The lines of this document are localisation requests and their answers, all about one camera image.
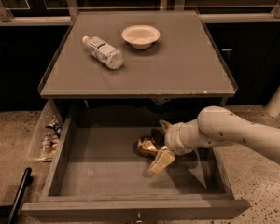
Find grey cabinet with counter top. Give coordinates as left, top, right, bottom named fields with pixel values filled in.
left=37, top=10, right=239, bottom=129

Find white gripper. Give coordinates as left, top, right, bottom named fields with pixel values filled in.
left=148, top=119, right=193, bottom=174

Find open grey top drawer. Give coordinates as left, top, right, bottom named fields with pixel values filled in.
left=22, top=105, right=250, bottom=222

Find white paper bowl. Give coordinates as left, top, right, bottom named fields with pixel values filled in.
left=121, top=25, right=161, bottom=49

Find metal window frame rail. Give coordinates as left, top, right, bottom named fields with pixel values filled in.
left=0, top=0, right=280, bottom=25

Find black bar on floor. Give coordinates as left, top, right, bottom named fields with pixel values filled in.
left=7, top=167, right=33, bottom=224

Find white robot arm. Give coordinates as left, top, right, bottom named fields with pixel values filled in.
left=149, top=106, right=280, bottom=174

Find clear plastic water bottle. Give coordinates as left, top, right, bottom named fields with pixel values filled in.
left=82, top=36, right=124, bottom=70

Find crushed orange can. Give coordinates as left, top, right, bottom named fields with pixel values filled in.
left=137, top=136, right=163, bottom=157

